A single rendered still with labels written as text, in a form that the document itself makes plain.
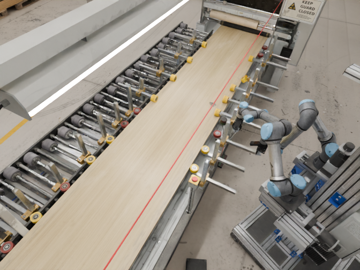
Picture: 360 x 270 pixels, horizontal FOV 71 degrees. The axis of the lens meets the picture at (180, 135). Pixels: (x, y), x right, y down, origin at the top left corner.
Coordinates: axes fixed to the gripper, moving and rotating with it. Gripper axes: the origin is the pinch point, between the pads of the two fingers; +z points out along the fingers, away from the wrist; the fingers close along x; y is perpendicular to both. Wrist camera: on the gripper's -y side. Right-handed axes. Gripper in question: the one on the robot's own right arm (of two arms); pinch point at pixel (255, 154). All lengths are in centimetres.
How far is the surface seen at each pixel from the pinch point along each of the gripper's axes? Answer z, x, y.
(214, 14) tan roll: -24, 226, -141
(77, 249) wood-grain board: -7, -153, -88
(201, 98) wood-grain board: -7, 42, -80
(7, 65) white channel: -162, -147, -63
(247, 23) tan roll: -24, 226, -84
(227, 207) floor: 83, -22, -5
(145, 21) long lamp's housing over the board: -152, -92, -61
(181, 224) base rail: 13, -94, -34
